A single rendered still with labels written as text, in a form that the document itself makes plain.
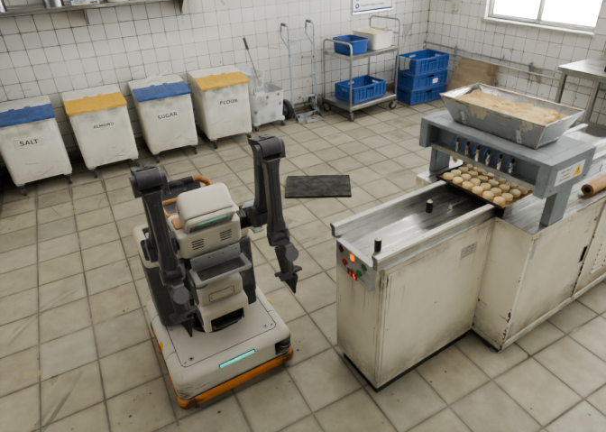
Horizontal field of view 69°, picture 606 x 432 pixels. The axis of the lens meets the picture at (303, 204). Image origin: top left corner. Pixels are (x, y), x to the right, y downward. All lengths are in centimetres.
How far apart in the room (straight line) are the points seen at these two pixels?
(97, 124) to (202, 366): 304
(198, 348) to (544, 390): 175
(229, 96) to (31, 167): 204
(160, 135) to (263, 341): 305
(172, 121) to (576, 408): 409
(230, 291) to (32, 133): 309
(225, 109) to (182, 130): 52
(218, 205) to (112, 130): 310
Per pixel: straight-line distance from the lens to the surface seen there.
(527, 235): 221
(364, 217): 206
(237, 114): 505
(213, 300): 212
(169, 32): 536
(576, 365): 288
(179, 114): 486
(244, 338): 235
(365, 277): 191
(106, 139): 481
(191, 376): 229
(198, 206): 178
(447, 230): 203
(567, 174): 218
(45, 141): 480
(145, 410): 258
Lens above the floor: 200
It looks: 31 degrees down
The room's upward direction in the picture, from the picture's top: 3 degrees counter-clockwise
